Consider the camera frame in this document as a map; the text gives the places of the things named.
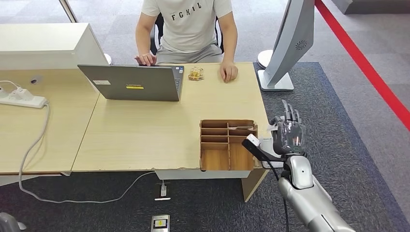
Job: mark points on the person's right hand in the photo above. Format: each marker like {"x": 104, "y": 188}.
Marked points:
{"x": 146, "y": 60}

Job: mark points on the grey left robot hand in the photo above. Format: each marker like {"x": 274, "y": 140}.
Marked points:
{"x": 8, "y": 224}

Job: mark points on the white desk crossbeam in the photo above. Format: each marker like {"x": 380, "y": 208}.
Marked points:
{"x": 198, "y": 174}

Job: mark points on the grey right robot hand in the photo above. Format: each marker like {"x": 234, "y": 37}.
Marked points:
{"x": 288, "y": 137}

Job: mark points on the white charger plug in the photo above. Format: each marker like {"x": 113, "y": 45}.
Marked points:
{"x": 20, "y": 93}

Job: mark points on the white desk partition box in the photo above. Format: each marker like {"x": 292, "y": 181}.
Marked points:
{"x": 41, "y": 41}

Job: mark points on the person's left forearm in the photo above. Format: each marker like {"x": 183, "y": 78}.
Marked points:
{"x": 229, "y": 46}

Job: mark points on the person's right forearm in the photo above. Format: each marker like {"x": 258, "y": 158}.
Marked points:
{"x": 143, "y": 43}

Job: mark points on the white power strip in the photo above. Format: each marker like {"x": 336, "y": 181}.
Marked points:
{"x": 29, "y": 101}

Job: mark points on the white round stand base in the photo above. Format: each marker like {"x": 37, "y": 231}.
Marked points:
{"x": 263, "y": 59}
{"x": 108, "y": 59}

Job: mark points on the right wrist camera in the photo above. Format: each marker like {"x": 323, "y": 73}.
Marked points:
{"x": 253, "y": 140}

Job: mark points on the person's left hand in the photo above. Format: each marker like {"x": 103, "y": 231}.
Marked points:
{"x": 229, "y": 71}

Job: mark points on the wooden desk leg panel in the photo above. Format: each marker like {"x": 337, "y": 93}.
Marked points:
{"x": 253, "y": 185}

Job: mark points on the wooden compartment organizer box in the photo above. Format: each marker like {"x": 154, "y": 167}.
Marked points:
{"x": 214, "y": 160}

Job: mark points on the red floor tape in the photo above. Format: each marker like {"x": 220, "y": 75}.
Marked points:
{"x": 362, "y": 64}

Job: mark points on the floor socket with plug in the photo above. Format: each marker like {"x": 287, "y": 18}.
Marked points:
{"x": 162, "y": 191}

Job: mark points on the grey laptop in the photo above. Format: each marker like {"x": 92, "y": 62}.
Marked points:
{"x": 134, "y": 83}

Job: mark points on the silver standing display screen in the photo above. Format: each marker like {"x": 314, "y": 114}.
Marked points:
{"x": 288, "y": 41}

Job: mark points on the slanted silver pole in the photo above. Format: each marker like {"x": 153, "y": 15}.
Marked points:
{"x": 68, "y": 11}

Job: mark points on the white wall plug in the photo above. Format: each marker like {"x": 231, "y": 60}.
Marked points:
{"x": 2, "y": 93}

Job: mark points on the silver floor socket plate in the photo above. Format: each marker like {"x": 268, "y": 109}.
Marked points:
{"x": 160, "y": 223}

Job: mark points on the black office chair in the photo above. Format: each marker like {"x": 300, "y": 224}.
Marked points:
{"x": 155, "y": 41}

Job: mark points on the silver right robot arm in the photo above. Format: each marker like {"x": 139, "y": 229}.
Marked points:
{"x": 304, "y": 198}

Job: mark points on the person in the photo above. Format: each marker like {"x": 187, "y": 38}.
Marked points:
{"x": 189, "y": 28}

